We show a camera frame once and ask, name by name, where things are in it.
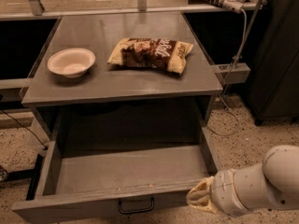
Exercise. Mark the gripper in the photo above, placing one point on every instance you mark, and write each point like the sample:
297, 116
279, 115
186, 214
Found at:
222, 188

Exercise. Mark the grey top drawer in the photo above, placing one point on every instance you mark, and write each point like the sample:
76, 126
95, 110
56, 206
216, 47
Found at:
87, 171

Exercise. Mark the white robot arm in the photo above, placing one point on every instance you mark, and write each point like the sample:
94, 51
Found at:
271, 184

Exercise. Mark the brown yellow chip bag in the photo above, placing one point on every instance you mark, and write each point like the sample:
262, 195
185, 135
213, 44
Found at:
156, 53

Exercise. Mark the grey cabinet counter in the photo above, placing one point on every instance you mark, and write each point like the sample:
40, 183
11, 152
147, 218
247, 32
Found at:
121, 78

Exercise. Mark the white paper bowl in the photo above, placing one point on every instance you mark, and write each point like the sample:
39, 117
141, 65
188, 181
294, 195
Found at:
71, 63

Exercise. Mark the black drawer handle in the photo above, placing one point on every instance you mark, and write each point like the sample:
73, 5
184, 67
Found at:
130, 207

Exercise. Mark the grey side bracket box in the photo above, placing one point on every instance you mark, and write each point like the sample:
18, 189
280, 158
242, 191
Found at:
228, 75

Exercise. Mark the metal railing frame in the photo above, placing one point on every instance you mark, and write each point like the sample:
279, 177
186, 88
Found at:
93, 3

